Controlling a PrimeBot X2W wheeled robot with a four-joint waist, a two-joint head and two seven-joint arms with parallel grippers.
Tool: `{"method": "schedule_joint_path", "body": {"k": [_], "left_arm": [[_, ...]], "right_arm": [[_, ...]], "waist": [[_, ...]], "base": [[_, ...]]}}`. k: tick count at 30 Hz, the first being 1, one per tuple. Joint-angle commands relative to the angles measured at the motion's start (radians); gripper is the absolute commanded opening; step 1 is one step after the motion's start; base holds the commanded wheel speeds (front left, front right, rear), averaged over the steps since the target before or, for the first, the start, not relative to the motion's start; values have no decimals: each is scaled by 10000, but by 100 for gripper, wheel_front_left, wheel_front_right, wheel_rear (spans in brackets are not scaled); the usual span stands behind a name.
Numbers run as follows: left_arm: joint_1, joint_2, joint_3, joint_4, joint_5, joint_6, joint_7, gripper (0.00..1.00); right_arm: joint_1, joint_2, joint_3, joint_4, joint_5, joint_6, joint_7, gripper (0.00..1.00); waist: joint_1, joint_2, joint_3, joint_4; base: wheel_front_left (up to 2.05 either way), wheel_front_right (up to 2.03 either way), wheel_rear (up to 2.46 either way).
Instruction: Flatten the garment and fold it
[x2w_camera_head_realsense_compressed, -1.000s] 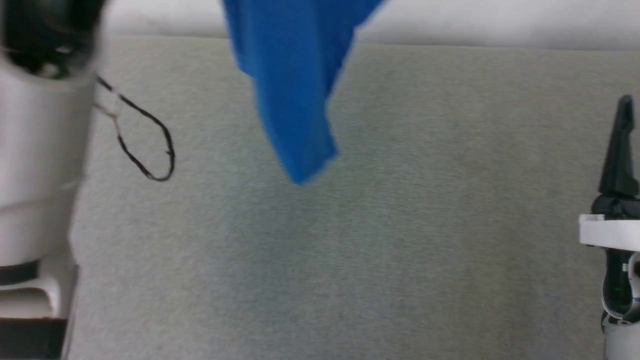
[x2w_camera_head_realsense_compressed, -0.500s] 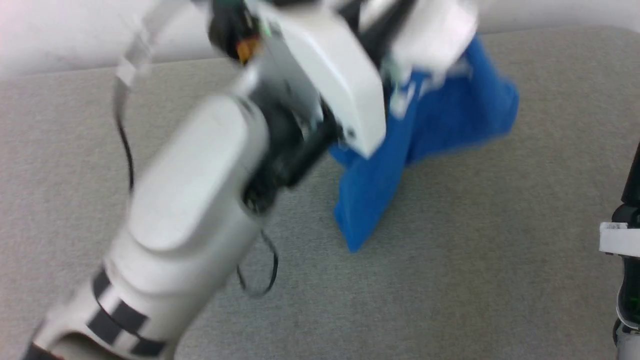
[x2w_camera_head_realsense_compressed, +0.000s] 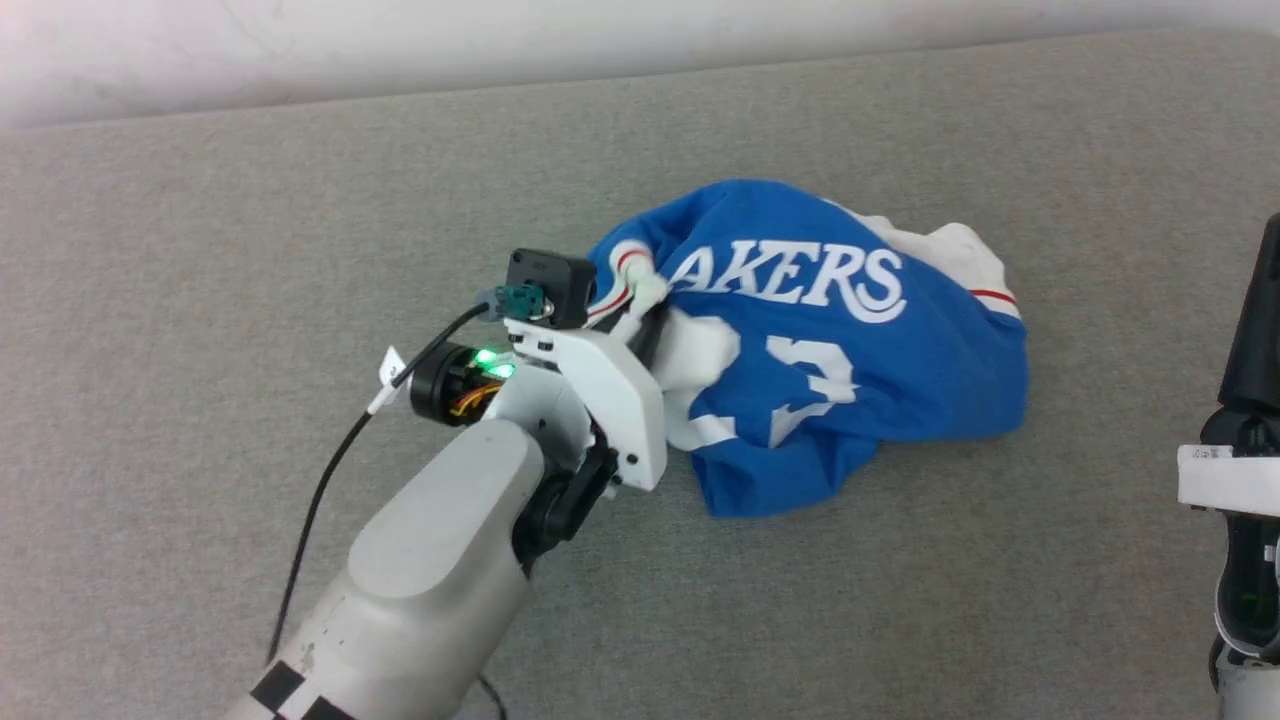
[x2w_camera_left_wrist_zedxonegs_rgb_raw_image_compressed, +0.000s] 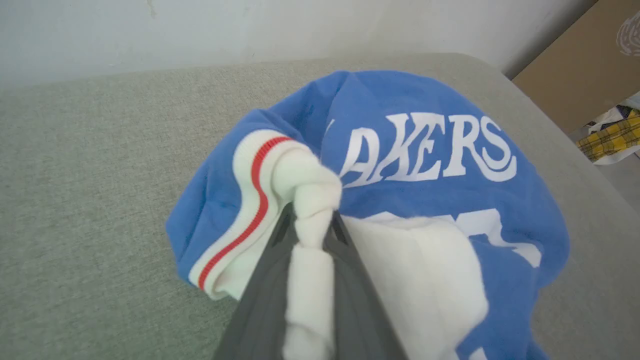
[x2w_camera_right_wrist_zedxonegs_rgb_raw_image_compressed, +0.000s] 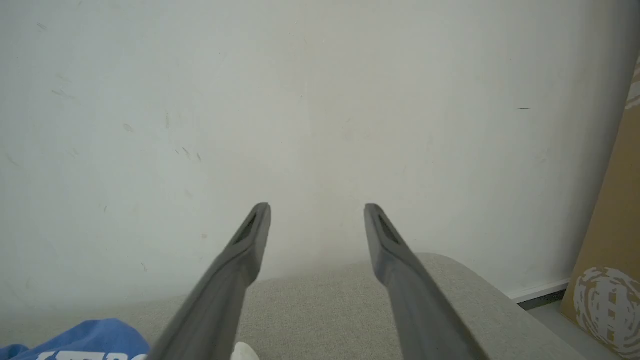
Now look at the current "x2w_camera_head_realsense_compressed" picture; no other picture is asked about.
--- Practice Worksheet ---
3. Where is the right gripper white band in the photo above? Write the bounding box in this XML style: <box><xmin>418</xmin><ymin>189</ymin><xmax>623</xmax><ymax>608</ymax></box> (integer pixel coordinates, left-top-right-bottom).
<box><xmin>1177</xmin><ymin>210</ymin><xmax>1280</xmax><ymax>519</ymax></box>

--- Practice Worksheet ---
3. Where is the teal cable connector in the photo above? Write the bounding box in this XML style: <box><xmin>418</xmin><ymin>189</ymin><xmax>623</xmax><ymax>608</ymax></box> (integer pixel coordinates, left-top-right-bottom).
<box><xmin>495</xmin><ymin>284</ymin><xmax>548</xmax><ymax>319</ymax></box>

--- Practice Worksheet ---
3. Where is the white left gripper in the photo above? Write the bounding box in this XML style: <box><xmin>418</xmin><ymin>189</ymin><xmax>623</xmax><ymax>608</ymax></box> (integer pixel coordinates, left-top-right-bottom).
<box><xmin>503</xmin><ymin>305</ymin><xmax>673</xmax><ymax>494</ymax></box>

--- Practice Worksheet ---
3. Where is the white cable label tag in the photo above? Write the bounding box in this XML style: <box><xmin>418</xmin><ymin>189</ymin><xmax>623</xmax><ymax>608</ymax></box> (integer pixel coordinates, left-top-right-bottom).
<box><xmin>366</xmin><ymin>345</ymin><xmax>407</xmax><ymax>416</ymax></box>

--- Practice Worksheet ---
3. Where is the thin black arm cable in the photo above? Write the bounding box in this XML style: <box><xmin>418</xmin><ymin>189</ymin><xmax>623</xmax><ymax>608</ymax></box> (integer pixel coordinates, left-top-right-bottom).
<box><xmin>265</xmin><ymin>303</ymin><xmax>501</xmax><ymax>667</ymax></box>

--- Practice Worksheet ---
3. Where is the blue Lakers basketball jersey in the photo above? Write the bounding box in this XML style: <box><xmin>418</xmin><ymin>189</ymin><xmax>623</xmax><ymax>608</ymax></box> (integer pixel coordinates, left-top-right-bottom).
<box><xmin>585</xmin><ymin>178</ymin><xmax>1031</xmax><ymax>520</ymax></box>

